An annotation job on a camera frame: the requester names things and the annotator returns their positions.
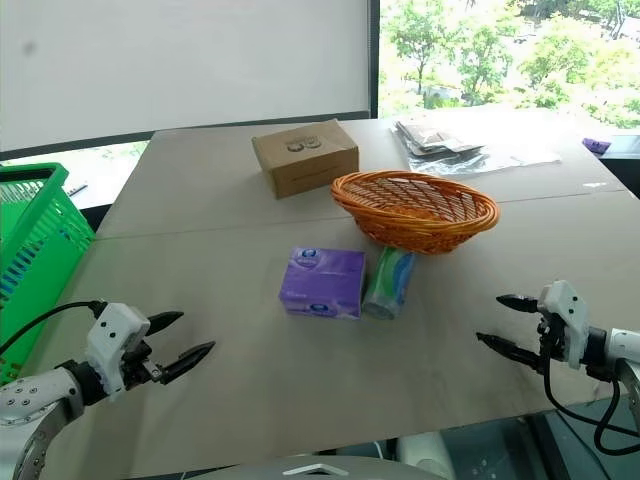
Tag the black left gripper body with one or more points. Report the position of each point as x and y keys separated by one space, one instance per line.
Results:
x=136 y=367

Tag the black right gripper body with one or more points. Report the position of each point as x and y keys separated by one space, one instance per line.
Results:
x=546 y=345

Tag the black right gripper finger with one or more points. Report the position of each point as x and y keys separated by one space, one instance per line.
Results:
x=517 y=302
x=507 y=347

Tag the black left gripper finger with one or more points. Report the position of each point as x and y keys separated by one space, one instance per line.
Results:
x=165 y=321
x=187 y=360

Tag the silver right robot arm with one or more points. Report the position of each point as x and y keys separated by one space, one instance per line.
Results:
x=617 y=350

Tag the orange wicker basket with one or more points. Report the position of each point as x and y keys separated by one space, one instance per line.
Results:
x=415 y=210

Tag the green plastic shopping basket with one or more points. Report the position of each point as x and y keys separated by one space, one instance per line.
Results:
x=32 y=240

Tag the green blue wipes pack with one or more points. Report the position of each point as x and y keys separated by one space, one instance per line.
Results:
x=390 y=285

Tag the purple tissue box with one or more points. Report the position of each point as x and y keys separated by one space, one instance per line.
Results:
x=322 y=282

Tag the grey rounded robot body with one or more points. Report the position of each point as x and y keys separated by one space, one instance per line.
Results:
x=320 y=467

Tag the clear plastic bags pile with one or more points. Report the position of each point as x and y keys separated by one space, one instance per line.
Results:
x=450 y=145

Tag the small purple object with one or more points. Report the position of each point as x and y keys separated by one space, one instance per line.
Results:
x=596 y=144

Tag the brown cardboard box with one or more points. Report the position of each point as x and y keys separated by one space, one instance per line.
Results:
x=305 y=156

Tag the white roller blind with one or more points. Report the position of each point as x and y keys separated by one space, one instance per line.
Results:
x=185 y=62

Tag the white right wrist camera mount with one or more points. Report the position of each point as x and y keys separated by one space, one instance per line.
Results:
x=567 y=320

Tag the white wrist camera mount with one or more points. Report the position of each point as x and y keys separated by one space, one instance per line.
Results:
x=114 y=330
x=567 y=320

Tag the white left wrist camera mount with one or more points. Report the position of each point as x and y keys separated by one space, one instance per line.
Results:
x=114 y=330

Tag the black window frame post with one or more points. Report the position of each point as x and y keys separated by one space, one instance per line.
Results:
x=374 y=59

